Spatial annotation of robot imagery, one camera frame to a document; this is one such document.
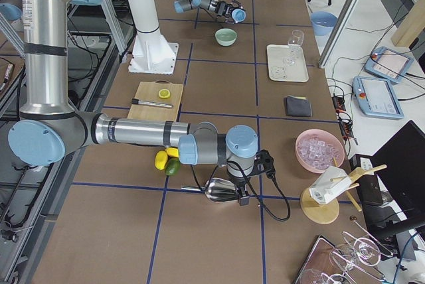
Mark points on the white carton on stand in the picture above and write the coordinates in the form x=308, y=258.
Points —
x=330, y=184

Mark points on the grey folded cloth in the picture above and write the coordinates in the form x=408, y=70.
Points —
x=298, y=107

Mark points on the cream bear serving tray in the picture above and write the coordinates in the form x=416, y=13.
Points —
x=279, y=71

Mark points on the light blue cup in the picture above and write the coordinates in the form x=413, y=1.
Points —
x=238, y=15

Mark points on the blue teach pendant near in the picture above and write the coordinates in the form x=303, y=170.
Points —
x=376, y=98

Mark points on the blue bowl with fork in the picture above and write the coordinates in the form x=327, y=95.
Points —
x=323, y=22

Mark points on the pink bowl of ice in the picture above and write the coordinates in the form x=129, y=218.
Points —
x=316, y=150

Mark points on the steel ice scoop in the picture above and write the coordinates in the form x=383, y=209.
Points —
x=216, y=190

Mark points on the aluminium frame post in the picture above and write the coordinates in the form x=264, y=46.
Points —
x=347, y=10

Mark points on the blue teach pendant far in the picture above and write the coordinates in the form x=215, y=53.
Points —
x=389, y=64

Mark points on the blue teach pendant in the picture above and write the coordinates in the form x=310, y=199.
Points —
x=376, y=98
x=389, y=64

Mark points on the whole yellow lemon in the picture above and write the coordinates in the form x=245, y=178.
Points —
x=172, y=152

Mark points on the lemon half slice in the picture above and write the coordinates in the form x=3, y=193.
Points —
x=164, y=93

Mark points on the green lime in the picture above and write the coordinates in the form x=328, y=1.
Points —
x=172, y=166

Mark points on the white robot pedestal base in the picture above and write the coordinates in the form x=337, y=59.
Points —
x=151, y=53

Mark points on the green bowl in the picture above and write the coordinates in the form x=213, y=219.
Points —
x=225, y=37

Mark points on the wooden cutting board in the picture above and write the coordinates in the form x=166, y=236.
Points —
x=149, y=92

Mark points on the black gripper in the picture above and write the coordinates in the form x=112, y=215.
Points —
x=221, y=7
x=238, y=182

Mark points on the black laptop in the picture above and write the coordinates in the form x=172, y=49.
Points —
x=403, y=155

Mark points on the clear wine glass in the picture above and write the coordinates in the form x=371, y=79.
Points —
x=295, y=42

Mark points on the wooden stand with round base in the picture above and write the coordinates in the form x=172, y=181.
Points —
x=328, y=213

